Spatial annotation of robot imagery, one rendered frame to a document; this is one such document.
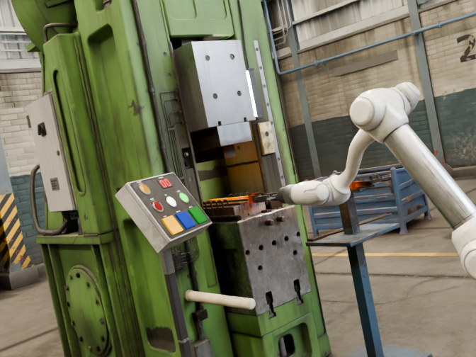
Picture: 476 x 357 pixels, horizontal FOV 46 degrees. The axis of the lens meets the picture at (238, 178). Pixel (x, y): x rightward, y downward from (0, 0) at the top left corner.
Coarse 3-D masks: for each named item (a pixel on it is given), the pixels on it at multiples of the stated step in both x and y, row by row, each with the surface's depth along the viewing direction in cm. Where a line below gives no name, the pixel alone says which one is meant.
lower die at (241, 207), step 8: (232, 200) 278; (240, 200) 273; (248, 200) 269; (208, 208) 279; (216, 208) 273; (224, 208) 268; (232, 208) 263; (240, 208) 266; (248, 208) 269; (256, 208) 272; (264, 208) 275; (248, 216) 268
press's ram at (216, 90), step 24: (192, 48) 256; (216, 48) 265; (240, 48) 274; (192, 72) 259; (216, 72) 263; (240, 72) 273; (192, 96) 263; (216, 96) 263; (240, 96) 272; (192, 120) 266; (216, 120) 261; (240, 120) 270
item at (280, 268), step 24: (264, 216) 267; (288, 216) 277; (216, 240) 274; (240, 240) 258; (264, 240) 266; (288, 240) 276; (216, 264) 281; (240, 264) 266; (264, 264) 264; (288, 264) 274; (240, 288) 270; (264, 288) 263; (288, 288) 273; (240, 312) 268
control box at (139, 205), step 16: (160, 176) 230; (176, 176) 240; (128, 192) 211; (160, 192) 222; (176, 192) 231; (128, 208) 212; (144, 208) 208; (176, 208) 223; (144, 224) 209; (160, 224) 208; (208, 224) 233; (160, 240) 207; (176, 240) 212
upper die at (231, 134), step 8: (208, 128) 266; (216, 128) 262; (224, 128) 264; (232, 128) 267; (240, 128) 270; (248, 128) 273; (192, 136) 277; (200, 136) 272; (208, 136) 267; (216, 136) 263; (224, 136) 263; (232, 136) 266; (240, 136) 270; (248, 136) 273; (200, 144) 273; (208, 144) 268; (216, 144) 264; (224, 144) 263
